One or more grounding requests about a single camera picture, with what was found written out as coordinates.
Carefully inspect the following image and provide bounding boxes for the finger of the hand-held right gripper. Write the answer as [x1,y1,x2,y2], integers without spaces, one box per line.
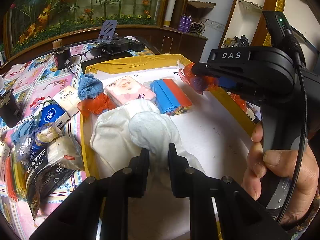
[192,49,250,77]
[218,78,260,98]

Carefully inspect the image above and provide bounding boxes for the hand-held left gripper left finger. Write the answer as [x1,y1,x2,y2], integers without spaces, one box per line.
[30,149,150,240]

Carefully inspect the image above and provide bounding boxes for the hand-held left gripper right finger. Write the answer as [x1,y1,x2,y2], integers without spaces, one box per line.
[169,143,288,240]

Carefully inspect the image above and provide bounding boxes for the orange plastic bag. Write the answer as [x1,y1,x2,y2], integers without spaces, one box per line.
[77,94,117,117]
[179,62,248,113]

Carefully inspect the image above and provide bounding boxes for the white terry towel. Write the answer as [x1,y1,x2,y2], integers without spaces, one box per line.
[129,112,207,198]

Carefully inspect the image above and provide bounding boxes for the cream white towel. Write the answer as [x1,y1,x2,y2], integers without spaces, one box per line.
[89,99,160,162]

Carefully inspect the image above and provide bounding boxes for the yellow cardboard box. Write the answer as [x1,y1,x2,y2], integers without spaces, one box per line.
[80,54,262,240]

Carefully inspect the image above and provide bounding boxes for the blue and orange cloth pack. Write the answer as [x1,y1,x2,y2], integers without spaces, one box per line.
[149,78,193,117]

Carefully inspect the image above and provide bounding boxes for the pink tissue pack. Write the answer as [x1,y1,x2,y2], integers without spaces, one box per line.
[104,76,157,107]

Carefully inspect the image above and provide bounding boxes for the person's right forearm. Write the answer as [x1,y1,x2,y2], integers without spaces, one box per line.
[276,200,320,240]

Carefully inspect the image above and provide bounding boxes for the person's right hand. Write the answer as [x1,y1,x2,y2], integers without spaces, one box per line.
[241,124,320,222]

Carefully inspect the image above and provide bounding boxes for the dark wicker basket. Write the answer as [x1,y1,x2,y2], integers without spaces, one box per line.
[187,0,216,12]

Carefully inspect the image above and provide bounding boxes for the clear wrapped white tissue pack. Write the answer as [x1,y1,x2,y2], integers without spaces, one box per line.
[46,132,85,172]

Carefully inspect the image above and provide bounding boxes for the black printed packet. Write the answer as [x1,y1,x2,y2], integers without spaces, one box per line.
[25,150,75,220]

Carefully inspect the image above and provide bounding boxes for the white beige tissue pack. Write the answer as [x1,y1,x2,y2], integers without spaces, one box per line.
[53,85,84,117]

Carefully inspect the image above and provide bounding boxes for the blue tissue pack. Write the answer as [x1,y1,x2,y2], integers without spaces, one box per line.
[31,104,70,128]

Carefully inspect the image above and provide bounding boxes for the black phone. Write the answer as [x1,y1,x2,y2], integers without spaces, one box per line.
[80,52,133,75]

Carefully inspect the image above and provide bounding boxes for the black eyeglasses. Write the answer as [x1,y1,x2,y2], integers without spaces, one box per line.
[64,49,105,79]

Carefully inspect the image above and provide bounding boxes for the multicoloured cloth pack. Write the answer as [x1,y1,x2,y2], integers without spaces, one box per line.
[5,155,28,202]

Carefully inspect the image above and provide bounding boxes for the black jar with cork lid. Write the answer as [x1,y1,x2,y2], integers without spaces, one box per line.
[52,39,72,70]

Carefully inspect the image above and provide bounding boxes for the black electric motor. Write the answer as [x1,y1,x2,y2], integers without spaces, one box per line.
[0,89,22,129]

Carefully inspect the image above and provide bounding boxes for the artificial plant display case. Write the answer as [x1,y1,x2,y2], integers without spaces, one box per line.
[2,0,170,55]

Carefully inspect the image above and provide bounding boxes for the black braided cable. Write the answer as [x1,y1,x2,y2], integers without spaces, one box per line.
[275,30,308,224]

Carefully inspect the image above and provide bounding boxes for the tangle of cables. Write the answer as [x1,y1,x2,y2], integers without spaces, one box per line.
[190,19,207,34]

